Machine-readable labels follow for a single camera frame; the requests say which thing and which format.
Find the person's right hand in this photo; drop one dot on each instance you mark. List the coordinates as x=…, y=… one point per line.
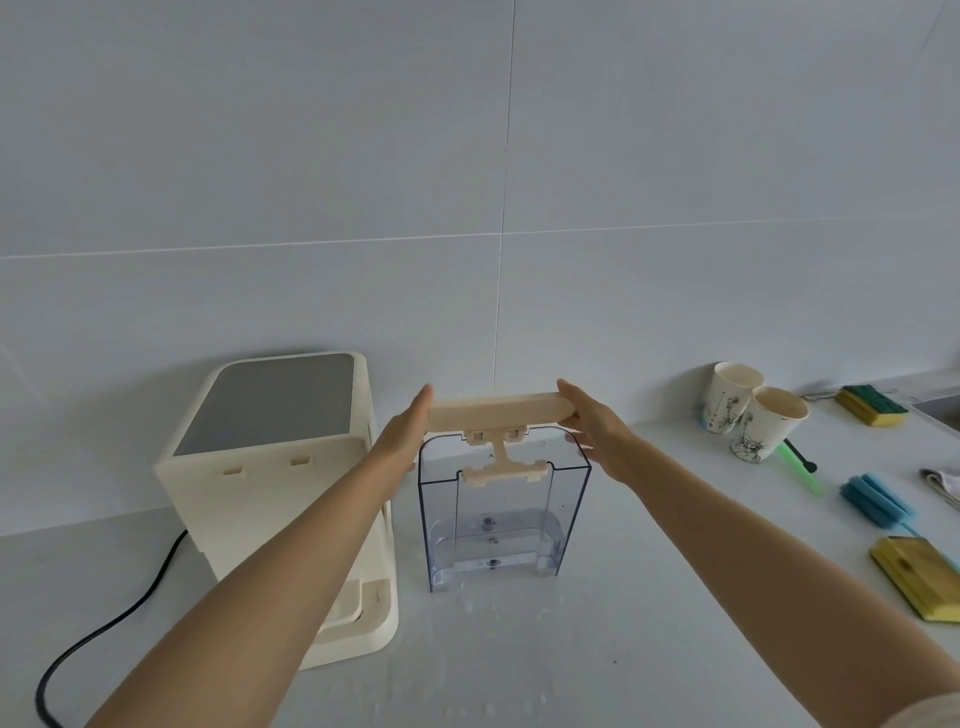
x=607, y=442

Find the person's left hand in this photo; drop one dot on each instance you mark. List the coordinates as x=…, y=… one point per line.
x=401, y=442

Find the person's right thumb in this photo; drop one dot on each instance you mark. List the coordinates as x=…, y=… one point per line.
x=585, y=450

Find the person's left fingers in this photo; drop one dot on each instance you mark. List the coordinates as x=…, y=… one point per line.
x=424, y=401

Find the cream water tank lid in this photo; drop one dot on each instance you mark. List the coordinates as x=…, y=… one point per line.
x=495, y=411

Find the person's left forearm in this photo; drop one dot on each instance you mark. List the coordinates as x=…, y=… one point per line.
x=262, y=600

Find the person's right forearm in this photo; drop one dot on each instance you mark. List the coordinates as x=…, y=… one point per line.
x=750, y=570

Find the clear plastic water tank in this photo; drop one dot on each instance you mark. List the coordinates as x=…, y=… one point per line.
x=495, y=540

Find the white floral paper cup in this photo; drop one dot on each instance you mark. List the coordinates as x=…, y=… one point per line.
x=765, y=431
x=724, y=401

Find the cream water dispenser machine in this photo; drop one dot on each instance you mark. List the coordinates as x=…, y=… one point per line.
x=262, y=480

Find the green and yellow sponge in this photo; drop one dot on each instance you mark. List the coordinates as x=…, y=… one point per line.
x=870, y=405

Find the blue sponge bottle brush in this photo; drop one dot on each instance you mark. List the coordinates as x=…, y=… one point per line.
x=877, y=502

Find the yellow scouring sponge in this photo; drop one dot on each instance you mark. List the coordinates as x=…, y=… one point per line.
x=919, y=577

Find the steel sink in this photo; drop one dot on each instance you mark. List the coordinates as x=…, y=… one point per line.
x=941, y=412

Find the grey cloth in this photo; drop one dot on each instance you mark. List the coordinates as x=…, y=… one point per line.
x=945, y=487

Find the person's beige sleeve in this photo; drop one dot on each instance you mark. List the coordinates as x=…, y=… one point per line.
x=934, y=712

